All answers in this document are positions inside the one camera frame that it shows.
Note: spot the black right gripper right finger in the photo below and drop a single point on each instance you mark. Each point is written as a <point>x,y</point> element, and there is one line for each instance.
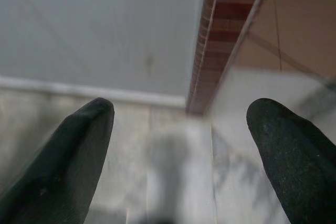
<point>296,161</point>

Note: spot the brown wooden door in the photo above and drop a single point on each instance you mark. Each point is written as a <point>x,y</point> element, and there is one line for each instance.
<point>223,24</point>

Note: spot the white baseboard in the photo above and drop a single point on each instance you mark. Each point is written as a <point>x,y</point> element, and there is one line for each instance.
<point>92,91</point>

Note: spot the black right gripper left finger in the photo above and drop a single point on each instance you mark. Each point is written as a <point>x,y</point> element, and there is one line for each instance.
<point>65,171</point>

